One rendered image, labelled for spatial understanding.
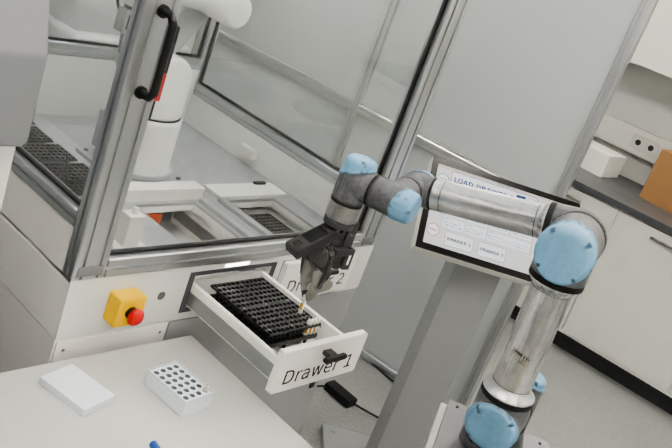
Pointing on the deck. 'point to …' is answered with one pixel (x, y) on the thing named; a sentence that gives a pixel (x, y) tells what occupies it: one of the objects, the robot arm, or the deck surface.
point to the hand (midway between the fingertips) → (304, 294)
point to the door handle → (160, 55)
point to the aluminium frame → (102, 169)
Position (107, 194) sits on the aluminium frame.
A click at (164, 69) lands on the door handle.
